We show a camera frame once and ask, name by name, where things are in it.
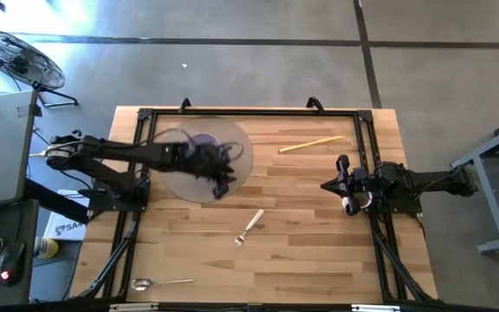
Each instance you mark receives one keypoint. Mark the silver metal bracket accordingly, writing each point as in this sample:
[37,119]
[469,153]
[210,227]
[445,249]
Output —
[375,308]
[132,307]

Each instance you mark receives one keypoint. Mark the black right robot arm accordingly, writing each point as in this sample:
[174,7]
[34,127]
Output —
[431,180]

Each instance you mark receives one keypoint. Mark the round grey placemat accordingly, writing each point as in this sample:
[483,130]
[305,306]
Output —
[176,186]

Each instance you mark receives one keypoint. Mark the purple bowl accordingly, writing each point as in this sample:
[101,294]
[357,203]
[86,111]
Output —
[204,141]

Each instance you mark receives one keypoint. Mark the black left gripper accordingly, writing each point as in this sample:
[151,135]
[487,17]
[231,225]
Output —
[210,164]

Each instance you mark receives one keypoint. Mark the black floor fan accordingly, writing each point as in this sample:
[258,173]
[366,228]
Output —
[20,60]

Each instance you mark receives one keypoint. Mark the black computer mouse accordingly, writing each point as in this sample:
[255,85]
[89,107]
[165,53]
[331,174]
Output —
[11,260]

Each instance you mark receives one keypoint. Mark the black aluminium table frame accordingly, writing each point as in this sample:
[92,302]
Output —
[254,113]

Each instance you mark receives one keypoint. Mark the grey metal table frame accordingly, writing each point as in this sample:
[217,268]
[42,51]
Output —
[490,199]

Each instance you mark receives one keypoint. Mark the white cardboard box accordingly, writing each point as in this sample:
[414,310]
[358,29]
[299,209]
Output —
[65,225]

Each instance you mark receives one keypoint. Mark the yellow white bottle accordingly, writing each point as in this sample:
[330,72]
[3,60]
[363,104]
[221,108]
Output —
[48,248]

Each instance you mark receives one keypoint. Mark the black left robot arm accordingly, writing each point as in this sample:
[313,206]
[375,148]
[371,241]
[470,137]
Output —
[115,151]

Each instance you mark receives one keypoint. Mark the thin yellow stick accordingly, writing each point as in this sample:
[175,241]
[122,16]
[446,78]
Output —
[312,144]

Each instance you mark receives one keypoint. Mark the black frame clamp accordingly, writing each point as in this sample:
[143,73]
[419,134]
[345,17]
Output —
[316,104]
[184,105]

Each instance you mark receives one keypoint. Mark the dark grey desk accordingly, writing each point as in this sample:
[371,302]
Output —
[24,225]

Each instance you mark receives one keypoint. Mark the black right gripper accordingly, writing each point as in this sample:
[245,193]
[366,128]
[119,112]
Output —
[360,182]

